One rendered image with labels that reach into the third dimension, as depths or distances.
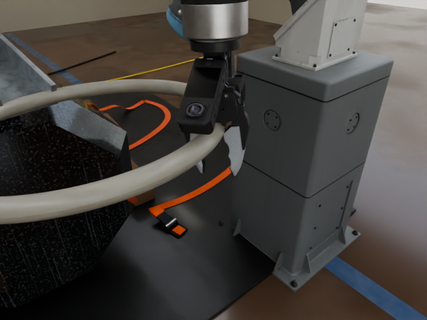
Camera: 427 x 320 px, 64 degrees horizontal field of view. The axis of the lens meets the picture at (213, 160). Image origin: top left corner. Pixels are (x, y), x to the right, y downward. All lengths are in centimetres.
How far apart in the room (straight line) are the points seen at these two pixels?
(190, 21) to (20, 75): 56
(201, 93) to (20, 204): 24
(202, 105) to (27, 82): 55
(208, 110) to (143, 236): 130
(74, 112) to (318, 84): 77
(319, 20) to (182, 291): 109
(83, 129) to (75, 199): 82
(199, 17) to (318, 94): 68
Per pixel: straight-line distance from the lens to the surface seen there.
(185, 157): 43
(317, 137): 113
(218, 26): 46
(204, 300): 144
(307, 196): 126
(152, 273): 153
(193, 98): 45
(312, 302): 150
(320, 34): 113
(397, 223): 197
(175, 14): 64
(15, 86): 90
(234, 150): 53
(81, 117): 122
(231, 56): 53
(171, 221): 169
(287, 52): 120
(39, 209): 40
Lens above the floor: 119
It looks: 33 degrees down
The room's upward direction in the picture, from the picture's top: straight up
